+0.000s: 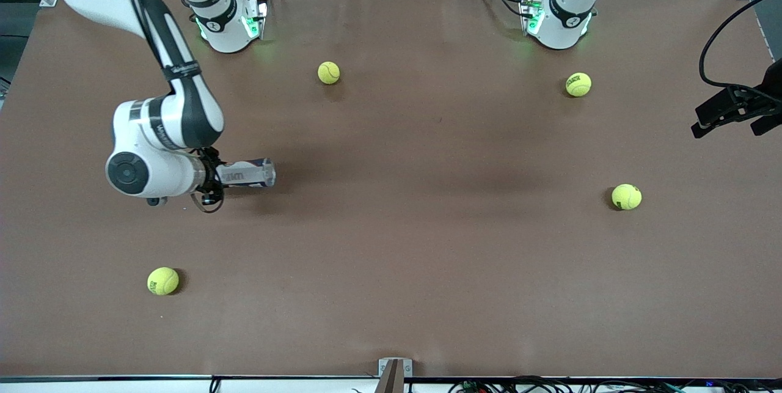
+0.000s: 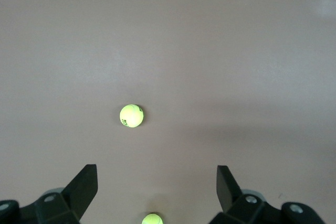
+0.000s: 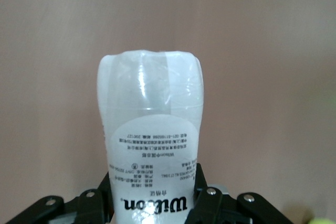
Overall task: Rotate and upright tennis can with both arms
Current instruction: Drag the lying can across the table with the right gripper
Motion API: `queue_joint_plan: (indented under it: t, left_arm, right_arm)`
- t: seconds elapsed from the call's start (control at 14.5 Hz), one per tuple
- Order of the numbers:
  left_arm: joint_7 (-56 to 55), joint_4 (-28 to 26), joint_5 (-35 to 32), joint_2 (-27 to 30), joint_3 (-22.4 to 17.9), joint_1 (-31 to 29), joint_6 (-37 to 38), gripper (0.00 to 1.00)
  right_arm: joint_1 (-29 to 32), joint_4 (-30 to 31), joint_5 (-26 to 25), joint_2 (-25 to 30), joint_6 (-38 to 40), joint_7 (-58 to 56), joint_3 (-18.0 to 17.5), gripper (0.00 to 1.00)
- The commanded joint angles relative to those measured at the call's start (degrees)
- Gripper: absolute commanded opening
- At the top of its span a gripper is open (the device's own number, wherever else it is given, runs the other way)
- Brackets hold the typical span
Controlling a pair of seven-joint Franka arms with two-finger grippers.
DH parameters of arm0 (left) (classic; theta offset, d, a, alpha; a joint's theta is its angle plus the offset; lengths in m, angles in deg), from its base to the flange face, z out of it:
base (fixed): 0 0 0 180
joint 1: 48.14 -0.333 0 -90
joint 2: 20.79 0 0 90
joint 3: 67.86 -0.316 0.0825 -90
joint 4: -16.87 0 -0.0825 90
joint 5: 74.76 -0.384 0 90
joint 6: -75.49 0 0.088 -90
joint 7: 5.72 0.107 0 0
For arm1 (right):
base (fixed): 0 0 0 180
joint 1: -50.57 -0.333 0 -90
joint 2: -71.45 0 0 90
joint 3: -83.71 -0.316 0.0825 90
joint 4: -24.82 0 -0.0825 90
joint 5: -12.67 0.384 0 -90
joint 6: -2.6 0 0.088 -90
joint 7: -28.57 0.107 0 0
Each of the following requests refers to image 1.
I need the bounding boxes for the black cable bundle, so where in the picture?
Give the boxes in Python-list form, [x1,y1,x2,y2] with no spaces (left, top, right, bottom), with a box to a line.
[448,375,782,393]

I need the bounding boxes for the clear tennis ball can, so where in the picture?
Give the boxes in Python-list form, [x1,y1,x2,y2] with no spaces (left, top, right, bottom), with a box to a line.
[217,158,277,189]

